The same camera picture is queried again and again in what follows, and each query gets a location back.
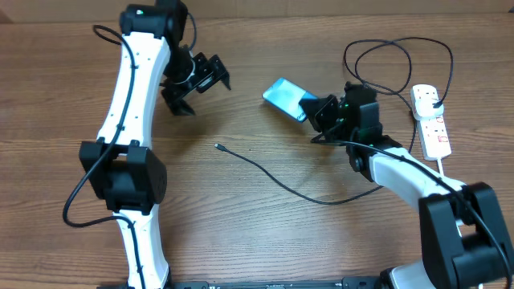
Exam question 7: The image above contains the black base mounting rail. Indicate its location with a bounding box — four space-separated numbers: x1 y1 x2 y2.
96 275 390 289

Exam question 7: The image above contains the white charger plug adapter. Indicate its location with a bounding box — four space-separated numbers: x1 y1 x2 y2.
414 98 444 120

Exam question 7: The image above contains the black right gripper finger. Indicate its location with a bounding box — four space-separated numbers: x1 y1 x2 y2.
313 96 338 132
299 95 337 116

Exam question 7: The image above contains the black USB charging cable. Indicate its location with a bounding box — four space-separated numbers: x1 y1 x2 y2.
214 37 455 206

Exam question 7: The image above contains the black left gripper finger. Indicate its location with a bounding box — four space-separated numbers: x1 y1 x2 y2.
161 88 195 116
210 55 231 91

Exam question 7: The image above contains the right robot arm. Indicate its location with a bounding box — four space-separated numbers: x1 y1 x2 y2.
299 83 513 288

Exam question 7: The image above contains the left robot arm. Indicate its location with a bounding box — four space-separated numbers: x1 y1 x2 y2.
63 1 230 288

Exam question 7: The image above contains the blue Galaxy smartphone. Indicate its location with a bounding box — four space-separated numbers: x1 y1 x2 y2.
262 78 317 123

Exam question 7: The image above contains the white power strip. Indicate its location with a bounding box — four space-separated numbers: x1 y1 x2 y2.
409 83 453 161

